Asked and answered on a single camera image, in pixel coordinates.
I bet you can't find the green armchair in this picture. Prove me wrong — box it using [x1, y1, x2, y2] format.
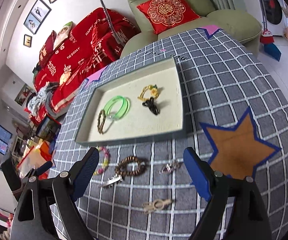
[121, 0, 262, 56]

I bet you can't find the blue photo box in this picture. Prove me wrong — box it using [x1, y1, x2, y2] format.
[35, 115, 62, 142]

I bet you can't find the right pink star sticker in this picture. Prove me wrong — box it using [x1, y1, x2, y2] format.
[200, 24, 221, 40]

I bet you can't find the pink yellow bead bracelet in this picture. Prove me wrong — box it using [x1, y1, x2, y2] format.
[92, 146, 110, 177]

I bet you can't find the grey checked tablecloth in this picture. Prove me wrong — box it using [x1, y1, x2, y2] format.
[50, 29, 288, 239]

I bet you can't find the silver hair clip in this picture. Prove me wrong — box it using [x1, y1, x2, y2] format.
[98, 174, 123, 188]

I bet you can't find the green plastic bangle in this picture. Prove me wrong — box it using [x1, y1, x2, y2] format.
[103, 95, 130, 120]

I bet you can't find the lower washing machine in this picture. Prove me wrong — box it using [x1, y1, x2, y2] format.
[263, 0, 287, 36]

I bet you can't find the braided rope bracelet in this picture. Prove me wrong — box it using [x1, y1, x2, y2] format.
[97, 109, 108, 135]

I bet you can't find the beige star hair clip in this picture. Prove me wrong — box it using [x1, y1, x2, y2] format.
[142, 199, 173, 214]

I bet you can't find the yellow cord bracelet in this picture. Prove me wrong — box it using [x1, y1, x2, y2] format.
[137, 84, 160, 102]

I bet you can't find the red embroidered cushion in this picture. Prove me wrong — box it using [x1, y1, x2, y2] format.
[136, 0, 200, 35]

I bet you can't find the red covered sofa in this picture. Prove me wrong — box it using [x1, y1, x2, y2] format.
[33, 8, 139, 114]

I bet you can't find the cream jewelry tray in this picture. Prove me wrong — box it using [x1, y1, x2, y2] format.
[75, 57, 185, 146]

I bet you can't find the pink star sticker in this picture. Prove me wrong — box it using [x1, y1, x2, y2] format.
[200, 24, 221, 40]
[81, 67, 106, 90]

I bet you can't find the small framed picture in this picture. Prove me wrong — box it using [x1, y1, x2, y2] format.
[23, 34, 32, 48]

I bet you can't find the left pink star sticker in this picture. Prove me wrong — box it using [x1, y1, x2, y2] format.
[81, 67, 106, 90]

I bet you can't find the hanging grey cable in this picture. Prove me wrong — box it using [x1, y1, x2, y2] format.
[93, 0, 122, 46]

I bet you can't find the large framed picture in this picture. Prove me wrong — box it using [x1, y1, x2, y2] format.
[24, 0, 51, 35]

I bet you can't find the brown wooden bead bracelet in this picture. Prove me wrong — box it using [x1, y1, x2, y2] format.
[114, 155, 148, 181]

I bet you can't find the orange star sticker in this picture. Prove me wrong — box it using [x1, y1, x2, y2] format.
[200, 107, 281, 179]

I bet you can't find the black hair clip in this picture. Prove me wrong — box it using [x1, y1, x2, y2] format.
[142, 97, 159, 115]

